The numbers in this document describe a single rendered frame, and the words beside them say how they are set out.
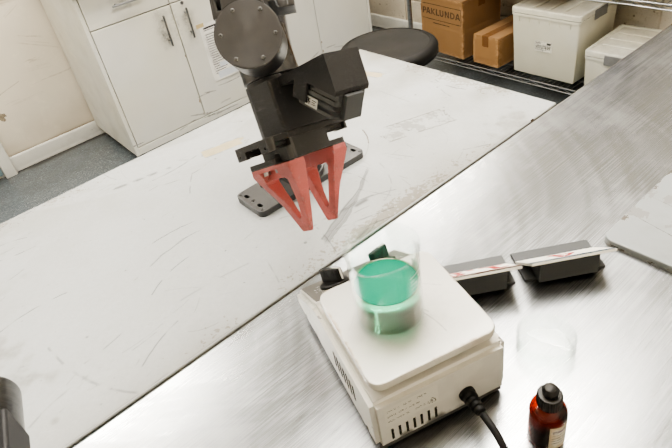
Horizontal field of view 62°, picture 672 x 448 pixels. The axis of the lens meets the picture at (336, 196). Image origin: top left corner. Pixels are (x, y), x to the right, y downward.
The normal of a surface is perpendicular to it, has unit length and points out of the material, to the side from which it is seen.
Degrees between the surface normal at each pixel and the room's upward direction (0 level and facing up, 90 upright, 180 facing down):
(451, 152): 0
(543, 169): 0
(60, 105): 90
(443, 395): 90
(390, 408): 90
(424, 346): 0
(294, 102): 63
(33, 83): 90
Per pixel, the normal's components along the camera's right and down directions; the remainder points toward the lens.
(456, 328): -0.15, -0.80
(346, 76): 0.63, -0.14
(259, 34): 0.01, 0.10
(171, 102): 0.65, 0.36
